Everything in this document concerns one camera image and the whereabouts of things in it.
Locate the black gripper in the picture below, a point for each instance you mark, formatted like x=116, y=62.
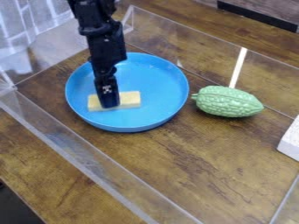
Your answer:
x=103, y=32

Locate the yellow wooden block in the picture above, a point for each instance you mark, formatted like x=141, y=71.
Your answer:
x=129, y=100

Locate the blue round tray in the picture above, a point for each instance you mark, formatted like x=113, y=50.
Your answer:
x=148, y=74

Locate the white speckled foam block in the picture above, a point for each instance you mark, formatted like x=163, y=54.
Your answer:
x=288, y=144

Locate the green bitter gourd toy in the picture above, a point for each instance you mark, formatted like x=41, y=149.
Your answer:
x=228, y=102

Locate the dark baseboard strip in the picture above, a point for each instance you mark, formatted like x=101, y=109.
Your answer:
x=276, y=22

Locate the clear acrylic enclosure wall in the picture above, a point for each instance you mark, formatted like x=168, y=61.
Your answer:
x=203, y=169

